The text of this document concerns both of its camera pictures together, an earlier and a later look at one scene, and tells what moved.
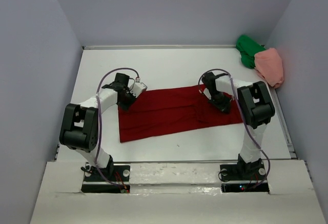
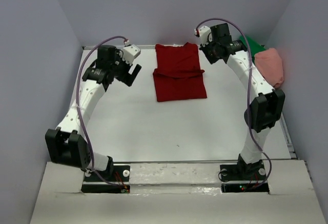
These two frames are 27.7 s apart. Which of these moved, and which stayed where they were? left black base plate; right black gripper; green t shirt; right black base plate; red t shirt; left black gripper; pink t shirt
Moved: right black gripper; red t shirt; left black gripper
Stayed: green t shirt; left black base plate; right black base plate; pink t shirt
